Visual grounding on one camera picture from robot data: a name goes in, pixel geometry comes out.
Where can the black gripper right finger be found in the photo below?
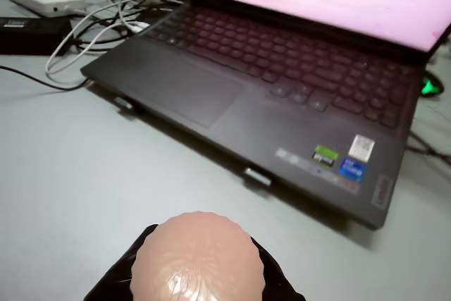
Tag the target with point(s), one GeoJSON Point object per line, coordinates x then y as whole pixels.
{"type": "Point", "coordinates": [278, 287]}

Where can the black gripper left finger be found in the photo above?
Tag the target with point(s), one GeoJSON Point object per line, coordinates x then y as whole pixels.
{"type": "Point", "coordinates": [120, 273]}

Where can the pink bottle with pink cap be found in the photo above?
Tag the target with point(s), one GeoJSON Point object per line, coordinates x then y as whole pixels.
{"type": "Point", "coordinates": [197, 258]}

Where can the dark grey laptop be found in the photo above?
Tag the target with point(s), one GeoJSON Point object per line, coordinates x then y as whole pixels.
{"type": "Point", "coordinates": [267, 110]}

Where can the black power adapter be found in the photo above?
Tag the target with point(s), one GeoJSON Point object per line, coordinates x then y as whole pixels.
{"type": "Point", "coordinates": [31, 35]}

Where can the white power strip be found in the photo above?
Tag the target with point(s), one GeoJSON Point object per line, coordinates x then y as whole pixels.
{"type": "Point", "coordinates": [38, 1]}

